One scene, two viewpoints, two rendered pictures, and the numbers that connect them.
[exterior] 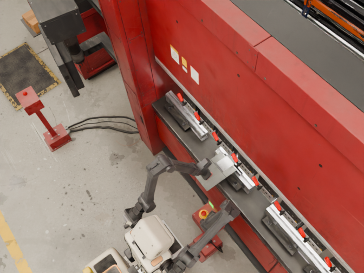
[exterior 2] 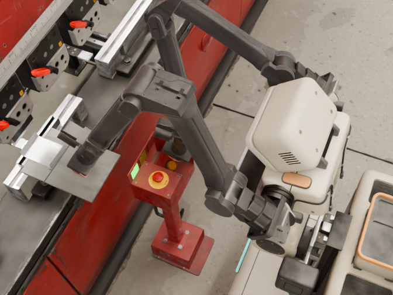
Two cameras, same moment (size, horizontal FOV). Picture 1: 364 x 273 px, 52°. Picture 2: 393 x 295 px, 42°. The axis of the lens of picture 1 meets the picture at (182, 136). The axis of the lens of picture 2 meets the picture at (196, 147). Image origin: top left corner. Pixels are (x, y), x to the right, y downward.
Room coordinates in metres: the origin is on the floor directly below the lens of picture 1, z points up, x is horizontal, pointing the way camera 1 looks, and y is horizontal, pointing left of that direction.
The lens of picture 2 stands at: (1.16, 0.73, 2.40)
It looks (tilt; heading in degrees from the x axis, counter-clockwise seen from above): 58 degrees down; 240
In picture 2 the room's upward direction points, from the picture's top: 5 degrees counter-clockwise
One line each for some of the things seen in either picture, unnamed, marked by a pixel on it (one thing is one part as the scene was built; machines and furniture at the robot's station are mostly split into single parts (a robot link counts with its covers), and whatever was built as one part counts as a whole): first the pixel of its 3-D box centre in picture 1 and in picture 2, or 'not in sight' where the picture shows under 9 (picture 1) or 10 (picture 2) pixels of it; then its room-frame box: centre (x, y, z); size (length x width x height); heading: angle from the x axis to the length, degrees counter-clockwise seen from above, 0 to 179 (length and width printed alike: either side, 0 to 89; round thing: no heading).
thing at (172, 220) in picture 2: not in sight; (171, 213); (0.80, -0.13, 0.39); 0.05 x 0.05 x 0.54; 31
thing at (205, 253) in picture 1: (205, 244); (183, 243); (0.79, -0.10, 0.06); 0.25 x 0.20 x 0.12; 121
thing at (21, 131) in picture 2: not in sight; (19, 124); (1.15, -0.33, 1.13); 0.10 x 0.02 x 0.10; 30
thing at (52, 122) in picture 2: (232, 163); (38, 141); (1.12, -0.34, 0.99); 0.20 x 0.03 x 0.03; 30
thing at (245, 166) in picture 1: (249, 162); (38, 55); (1.00, -0.41, 1.26); 0.15 x 0.09 x 0.17; 30
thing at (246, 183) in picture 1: (234, 169); (48, 146); (1.10, -0.36, 0.92); 0.39 x 0.06 x 0.10; 30
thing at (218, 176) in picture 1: (213, 171); (71, 163); (1.08, -0.20, 1.00); 0.26 x 0.18 x 0.01; 120
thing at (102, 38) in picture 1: (103, 54); not in sight; (2.14, 0.56, 1.18); 0.40 x 0.24 x 0.07; 30
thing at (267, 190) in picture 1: (270, 185); (74, 11); (0.83, -0.52, 1.26); 0.15 x 0.09 x 0.17; 30
